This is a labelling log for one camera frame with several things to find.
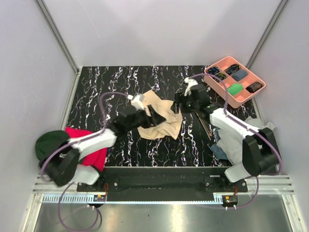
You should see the blue patterned rolled sock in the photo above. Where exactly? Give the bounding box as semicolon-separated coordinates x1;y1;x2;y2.
207;66;220;77

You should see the grey-blue rolled sock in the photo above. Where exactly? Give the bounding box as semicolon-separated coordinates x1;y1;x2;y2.
231;70;248;82

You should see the dark multicolour rolled sock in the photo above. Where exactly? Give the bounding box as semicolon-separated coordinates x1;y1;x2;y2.
226;63;241;75

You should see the dark green baseball cap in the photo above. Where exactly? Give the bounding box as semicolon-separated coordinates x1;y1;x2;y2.
35;130;70;168

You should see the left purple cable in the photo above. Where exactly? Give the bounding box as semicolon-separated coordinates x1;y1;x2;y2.
40;91;132;230

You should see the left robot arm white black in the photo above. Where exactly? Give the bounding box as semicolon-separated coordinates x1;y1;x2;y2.
40;105;166;191

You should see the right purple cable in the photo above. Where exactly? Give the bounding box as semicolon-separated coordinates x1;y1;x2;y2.
187;73;282;210

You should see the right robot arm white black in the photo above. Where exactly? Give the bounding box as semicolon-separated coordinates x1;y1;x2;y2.
171;84;281;192

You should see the green rolled sock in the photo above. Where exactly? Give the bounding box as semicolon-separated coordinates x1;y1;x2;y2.
227;83;243;96

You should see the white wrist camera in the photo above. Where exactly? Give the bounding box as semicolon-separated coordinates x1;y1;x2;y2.
184;77;198;96
127;94;144;110

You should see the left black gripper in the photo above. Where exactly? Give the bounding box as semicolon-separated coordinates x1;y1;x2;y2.
126;105;165;132

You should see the blue folded cloth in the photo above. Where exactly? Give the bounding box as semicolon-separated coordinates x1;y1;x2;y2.
210;129;228;160

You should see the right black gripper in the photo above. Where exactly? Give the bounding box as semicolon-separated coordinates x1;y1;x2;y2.
169;92;199;115

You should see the purple cable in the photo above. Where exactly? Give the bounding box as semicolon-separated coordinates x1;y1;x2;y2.
40;91;132;230
187;73;282;210

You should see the grey t-shirt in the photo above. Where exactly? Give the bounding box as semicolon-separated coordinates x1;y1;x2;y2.
217;117;275;165

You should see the beige cloth napkin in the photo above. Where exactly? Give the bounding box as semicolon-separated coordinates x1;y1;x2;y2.
131;89;183;140

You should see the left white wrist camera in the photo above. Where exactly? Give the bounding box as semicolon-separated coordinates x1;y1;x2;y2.
127;94;144;110

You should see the pink divided tray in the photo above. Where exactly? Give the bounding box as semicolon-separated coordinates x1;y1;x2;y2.
204;56;266;108

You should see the red folded cloth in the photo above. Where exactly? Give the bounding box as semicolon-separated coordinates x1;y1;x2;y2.
65;127;108;172

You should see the aluminium frame rail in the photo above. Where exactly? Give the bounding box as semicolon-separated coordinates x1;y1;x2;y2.
35;0;82;73

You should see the yellow patterned rolled sock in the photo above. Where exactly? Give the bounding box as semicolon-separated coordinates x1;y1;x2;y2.
213;72;226;83

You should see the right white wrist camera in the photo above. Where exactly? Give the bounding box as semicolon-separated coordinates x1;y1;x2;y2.
184;77;198;96

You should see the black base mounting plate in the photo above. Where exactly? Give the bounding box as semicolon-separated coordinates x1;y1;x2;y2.
77;167;248;193

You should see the dark brown rolled sock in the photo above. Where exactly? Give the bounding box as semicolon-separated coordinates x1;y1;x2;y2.
246;82;263;94

